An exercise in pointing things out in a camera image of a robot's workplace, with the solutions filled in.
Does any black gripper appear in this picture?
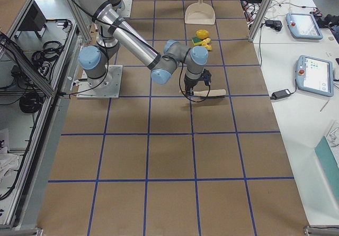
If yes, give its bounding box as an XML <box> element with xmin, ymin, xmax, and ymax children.
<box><xmin>184</xmin><ymin>77</ymin><xmax>195</xmax><ymax>96</ymax></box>

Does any white dustpan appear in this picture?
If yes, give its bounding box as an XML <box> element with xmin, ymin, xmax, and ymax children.
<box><xmin>185</xmin><ymin>0</ymin><xmax>216</xmax><ymax>25</ymax></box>

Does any white hand brush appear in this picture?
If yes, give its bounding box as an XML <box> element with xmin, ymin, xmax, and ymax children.
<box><xmin>179</xmin><ymin>89</ymin><xmax>226</xmax><ymax>98</ymax></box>

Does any croissant piece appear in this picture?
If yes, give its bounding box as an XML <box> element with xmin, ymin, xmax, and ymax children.
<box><xmin>201</xmin><ymin>38</ymin><xmax>212</xmax><ymax>51</ymax></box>

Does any yellow potato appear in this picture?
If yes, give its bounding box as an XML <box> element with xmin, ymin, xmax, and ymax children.
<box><xmin>196</xmin><ymin>29</ymin><xmax>210</xmax><ymax>40</ymax></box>

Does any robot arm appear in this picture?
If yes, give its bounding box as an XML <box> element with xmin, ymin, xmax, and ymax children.
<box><xmin>74</xmin><ymin>0</ymin><xmax>211</xmax><ymax>96</ymax></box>

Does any black power adapter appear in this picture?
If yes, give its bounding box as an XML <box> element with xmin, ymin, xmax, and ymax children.
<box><xmin>270</xmin><ymin>89</ymin><xmax>292</xmax><ymax>100</ymax></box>

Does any teach pendant far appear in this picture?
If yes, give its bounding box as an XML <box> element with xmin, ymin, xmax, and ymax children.
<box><xmin>286</xmin><ymin>13</ymin><xmax>323</xmax><ymax>40</ymax></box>

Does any teach pendant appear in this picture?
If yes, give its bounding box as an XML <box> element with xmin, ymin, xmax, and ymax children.
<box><xmin>286</xmin><ymin>13</ymin><xmax>323</xmax><ymax>40</ymax></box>
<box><xmin>295</xmin><ymin>55</ymin><xmax>334</xmax><ymax>97</ymax></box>

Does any teach pendant near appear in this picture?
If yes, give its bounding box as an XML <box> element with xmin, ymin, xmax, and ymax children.
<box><xmin>295</xmin><ymin>55</ymin><xmax>334</xmax><ymax>97</ymax></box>

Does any white cloth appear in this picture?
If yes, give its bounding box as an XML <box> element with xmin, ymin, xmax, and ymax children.
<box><xmin>0</xmin><ymin>129</ymin><xmax>21</xmax><ymax>184</ymax></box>

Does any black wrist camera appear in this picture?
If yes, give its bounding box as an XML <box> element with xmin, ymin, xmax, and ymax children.
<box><xmin>201</xmin><ymin>69</ymin><xmax>211</xmax><ymax>86</ymax></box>

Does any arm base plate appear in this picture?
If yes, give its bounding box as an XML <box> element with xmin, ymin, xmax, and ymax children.
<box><xmin>76</xmin><ymin>65</ymin><xmax>123</xmax><ymax>99</ymax></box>
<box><xmin>116</xmin><ymin>0</ymin><xmax>133</xmax><ymax>18</ymax></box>

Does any aluminium frame post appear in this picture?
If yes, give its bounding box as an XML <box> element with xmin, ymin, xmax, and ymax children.
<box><xmin>248</xmin><ymin>0</ymin><xmax>273</xmax><ymax>42</ymax></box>

